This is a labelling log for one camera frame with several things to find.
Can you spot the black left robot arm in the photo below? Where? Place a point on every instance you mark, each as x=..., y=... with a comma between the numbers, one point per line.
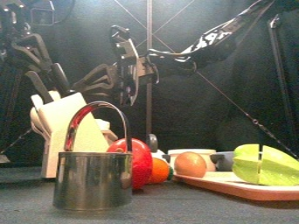
x=9, y=102

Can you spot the brown toy egg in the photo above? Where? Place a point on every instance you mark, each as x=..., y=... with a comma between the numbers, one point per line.
x=191, y=164

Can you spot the cream wooden knife block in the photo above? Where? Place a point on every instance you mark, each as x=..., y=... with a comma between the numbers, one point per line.
x=64, y=128

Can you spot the white round cup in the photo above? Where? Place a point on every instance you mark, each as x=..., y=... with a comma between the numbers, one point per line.
x=201, y=156

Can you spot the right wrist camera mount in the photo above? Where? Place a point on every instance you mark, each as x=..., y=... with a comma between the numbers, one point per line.
x=125, y=49

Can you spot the wooden cutting board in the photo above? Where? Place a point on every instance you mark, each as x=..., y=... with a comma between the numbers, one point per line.
x=240, y=186

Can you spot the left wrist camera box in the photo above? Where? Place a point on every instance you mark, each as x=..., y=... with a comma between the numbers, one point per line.
x=41, y=16

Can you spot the black round knob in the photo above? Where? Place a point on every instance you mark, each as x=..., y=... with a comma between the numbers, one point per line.
x=152, y=143

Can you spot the red toy tomato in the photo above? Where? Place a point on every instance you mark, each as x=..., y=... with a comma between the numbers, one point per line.
x=140, y=163

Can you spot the grey small pot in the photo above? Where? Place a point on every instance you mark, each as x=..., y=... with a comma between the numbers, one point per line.
x=223, y=161

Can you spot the orange toy fruit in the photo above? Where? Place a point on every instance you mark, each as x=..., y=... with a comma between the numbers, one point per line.
x=159, y=170

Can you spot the green sliced toy pepper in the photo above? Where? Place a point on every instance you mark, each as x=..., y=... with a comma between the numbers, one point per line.
x=272, y=166

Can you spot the vertical metal frame pole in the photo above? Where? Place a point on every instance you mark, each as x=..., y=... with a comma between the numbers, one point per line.
x=148, y=110

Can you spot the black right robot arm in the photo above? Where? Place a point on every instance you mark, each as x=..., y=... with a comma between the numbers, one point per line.
x=221, y=38

